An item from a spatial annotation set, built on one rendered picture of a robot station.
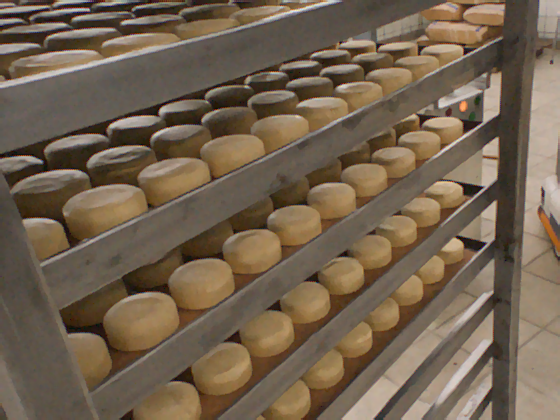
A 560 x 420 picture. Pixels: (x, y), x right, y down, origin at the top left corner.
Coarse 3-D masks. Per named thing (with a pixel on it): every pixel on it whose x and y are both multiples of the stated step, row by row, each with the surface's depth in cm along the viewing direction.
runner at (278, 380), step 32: (480, 192) 77; (448, 224) 71; (416, 256) 66; (384, 288) 62; (352, 320) 58; (320, 352) 55; (256, 384) 49; (288, 384) 52; (224, 416) 47; (256, 416) 50
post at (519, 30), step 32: (512, 0) 69; (512, 32) 70; (512, 64) 72; (512, 96) 73; (512, 128) 75; (512, 160) 77; (512, 192) 79; (512, 224) 81; (512, 256) 83; (512, 288) 86; (512, 320) 89; (512, 352) 92; (512, 384) 95; (512, 416) 99
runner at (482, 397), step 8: (488, 384) 101; (480, 392) 99; (488, 392) 96; (472, 400) 98; (480, 400) 94; (488, 400) 97; (464, 408) 97; (472, 408) 97; (480, 408) 95; (464, 416) 95; (472, 416) 92; (480, 416) 95
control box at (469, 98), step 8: (464, 96) 223; (472, 96) 224; (480, 96) 227; (440, 104) 217; (448, 104) 216; (456, 104) 219; (472, 104) 225; (480, 104) 228; (440, 112) 215; (456, 112) 220; (464, 112) 223; (472, 112) 226; (480, 112) 230; (480, 120) 231
